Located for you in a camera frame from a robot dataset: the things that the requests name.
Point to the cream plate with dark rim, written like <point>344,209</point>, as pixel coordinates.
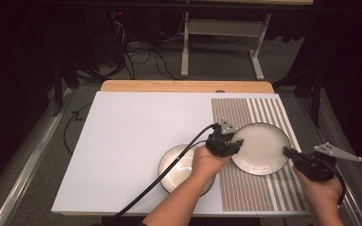
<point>260,149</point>
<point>179,169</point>

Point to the person's right hand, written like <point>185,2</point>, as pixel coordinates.
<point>322,191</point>

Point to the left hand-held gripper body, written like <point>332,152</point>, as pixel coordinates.
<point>220,146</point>

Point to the wooden table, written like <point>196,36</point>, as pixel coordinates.
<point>185,86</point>

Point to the metal floor rail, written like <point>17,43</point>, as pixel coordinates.
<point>28,166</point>
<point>322,132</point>

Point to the white board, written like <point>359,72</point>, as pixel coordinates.
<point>138,125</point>

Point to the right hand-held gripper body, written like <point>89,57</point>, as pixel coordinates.
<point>314,168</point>

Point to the striped placemat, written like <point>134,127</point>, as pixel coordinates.
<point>248,194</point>

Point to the black stand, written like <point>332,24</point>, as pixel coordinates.
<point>59,88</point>
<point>315,94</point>

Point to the person's left hand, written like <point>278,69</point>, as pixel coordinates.
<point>207,164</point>

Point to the white metal desk frame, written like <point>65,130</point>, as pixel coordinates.
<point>223,28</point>

